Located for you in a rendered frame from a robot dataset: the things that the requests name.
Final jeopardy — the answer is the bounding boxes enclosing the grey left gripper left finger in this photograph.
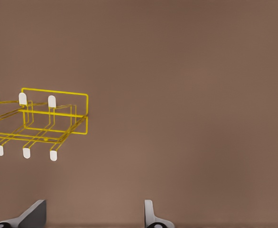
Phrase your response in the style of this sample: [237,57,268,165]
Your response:
[0,199,47,228]

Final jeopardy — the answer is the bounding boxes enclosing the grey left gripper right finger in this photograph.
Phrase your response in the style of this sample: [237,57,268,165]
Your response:
[144,199,175,228]

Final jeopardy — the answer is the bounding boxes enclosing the yellow wire cup holder rack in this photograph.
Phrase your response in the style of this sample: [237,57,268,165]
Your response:
[0,87,89,162]

